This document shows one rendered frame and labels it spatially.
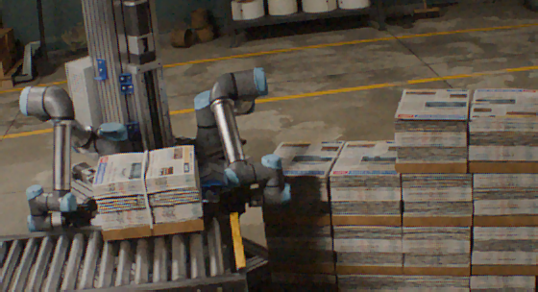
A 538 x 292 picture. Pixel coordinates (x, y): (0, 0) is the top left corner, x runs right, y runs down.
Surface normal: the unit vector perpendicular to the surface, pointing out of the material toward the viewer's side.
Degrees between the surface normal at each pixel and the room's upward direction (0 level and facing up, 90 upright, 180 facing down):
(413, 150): 90
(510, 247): 90
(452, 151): 90
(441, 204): 90
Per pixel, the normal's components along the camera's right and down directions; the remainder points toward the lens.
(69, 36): 0.10, 0.32
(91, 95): 0.64, 0.19
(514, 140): -0.30, 0.35
